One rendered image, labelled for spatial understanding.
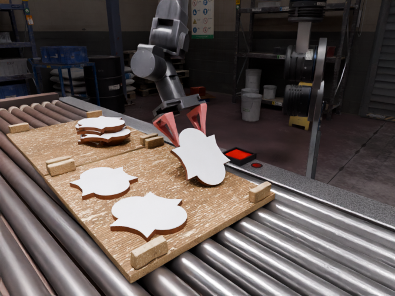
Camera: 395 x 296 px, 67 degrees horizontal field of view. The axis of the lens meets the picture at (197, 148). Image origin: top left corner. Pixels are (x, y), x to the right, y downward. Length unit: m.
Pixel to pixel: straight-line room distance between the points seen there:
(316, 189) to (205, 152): 0.27
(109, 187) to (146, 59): 0.28
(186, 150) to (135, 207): 0.17
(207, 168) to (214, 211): 0.12
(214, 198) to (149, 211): 0.14
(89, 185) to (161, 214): 0.20
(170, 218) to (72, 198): 0.23
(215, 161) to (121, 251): 0.30
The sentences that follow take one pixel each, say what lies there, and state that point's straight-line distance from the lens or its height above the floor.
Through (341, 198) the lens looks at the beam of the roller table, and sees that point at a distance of 0.73.
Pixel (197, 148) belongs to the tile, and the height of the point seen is 1.01.
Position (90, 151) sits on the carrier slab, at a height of 0.94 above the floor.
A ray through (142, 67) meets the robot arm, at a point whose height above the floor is 1.19.
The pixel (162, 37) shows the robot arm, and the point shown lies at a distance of 0.71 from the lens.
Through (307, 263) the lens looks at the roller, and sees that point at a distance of 0.54.
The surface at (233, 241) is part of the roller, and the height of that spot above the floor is 0.91.
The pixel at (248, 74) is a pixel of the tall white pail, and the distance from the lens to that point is 5.49.
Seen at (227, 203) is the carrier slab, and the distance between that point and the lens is 0.61.
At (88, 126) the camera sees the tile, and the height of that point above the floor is 1.00.
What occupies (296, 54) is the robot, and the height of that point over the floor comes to 1.17.
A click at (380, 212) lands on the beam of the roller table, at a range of 0.72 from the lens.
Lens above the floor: 1.26
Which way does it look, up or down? 22 degrees down
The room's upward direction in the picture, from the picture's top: straight up
